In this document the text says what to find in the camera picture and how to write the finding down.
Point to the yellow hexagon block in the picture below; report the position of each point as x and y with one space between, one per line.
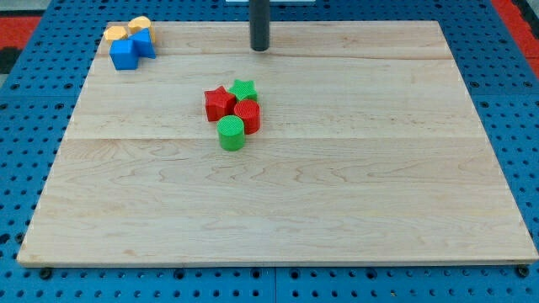
114 33

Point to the green star block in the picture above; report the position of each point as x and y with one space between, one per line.
244 90

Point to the red star block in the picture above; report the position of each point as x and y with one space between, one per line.
219 103

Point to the blue cube block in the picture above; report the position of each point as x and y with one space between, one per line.
124 55

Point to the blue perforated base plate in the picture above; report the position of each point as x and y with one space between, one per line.
41 91

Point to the red cylinder block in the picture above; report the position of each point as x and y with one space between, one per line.
248 111

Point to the wooden board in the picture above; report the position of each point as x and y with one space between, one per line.
370 152

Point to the green cylinder block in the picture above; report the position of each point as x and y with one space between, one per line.
230 129

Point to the yellow heart block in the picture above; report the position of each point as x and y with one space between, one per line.
139 23

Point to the blue triangular block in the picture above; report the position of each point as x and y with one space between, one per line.
142 41

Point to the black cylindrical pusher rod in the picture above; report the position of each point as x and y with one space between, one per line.
259 22

